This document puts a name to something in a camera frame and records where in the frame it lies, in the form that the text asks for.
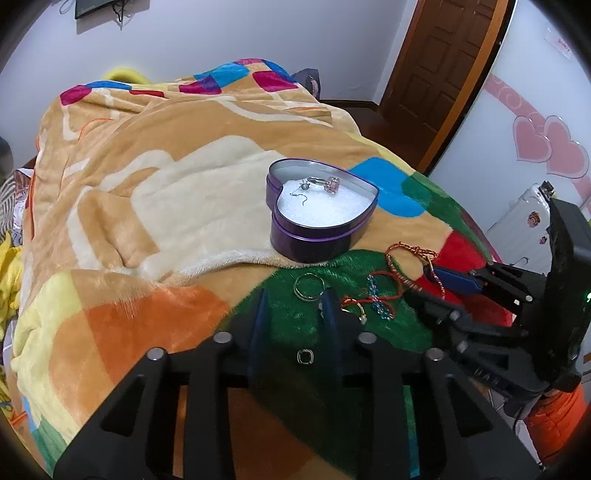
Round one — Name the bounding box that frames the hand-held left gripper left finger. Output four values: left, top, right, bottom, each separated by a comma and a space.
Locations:
53, 290, 269, 480

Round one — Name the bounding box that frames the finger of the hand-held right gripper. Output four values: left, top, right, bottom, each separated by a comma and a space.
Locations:
405, 290, 529, 344
433, 261, 551, 315

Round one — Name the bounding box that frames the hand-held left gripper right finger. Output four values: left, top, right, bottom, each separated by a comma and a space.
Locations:
322, 287, 544, 480

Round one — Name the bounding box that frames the red braided bracelet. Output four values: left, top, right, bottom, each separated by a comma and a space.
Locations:
385, 242, 439, 297

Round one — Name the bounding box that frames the purple heart-shaped tin box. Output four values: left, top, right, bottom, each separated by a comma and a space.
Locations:
265, 159, 380, 264

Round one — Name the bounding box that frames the person's right forearm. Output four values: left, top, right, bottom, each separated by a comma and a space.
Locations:
525, 387, 588, 468

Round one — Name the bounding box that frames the thin silver hoop bangle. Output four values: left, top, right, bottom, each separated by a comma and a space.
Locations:
294, 272, 327, 302

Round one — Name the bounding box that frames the white suitcase with stickers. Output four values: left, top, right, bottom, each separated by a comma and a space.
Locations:
484, 182, 556, 278

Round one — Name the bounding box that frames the white foam liner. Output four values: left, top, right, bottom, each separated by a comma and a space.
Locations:
272, 178, 373, 230

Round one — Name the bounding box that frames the colourful patchwork fleece blanket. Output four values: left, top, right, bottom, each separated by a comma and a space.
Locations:
11, 58, 515, 480

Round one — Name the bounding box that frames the brown wooden door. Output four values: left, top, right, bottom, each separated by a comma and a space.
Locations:
378, 0, 517, 172

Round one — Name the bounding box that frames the dark bag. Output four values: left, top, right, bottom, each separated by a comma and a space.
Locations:
293, 69, 322, 99

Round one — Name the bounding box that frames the yellow cloth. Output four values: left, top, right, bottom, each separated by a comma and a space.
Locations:
0, 231, 25, 326

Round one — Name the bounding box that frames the patterned grey cloth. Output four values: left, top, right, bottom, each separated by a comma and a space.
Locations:
0, 166, 35, 243

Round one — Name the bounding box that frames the yellow pillow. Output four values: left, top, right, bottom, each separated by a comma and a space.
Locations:
103, 68, 151, 86

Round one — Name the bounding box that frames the red cord bracelet gold charm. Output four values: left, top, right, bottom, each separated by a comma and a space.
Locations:
341, 294, 403, 325

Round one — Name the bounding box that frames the blue bead bracelet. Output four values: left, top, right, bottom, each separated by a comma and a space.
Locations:
366, 272, 394, 320

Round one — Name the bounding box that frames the pink heart wall decoration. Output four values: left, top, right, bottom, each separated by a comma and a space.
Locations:
512, 114, 591, 182

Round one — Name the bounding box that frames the wall-mounted black television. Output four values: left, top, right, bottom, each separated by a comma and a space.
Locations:
74, 0, 116, 20

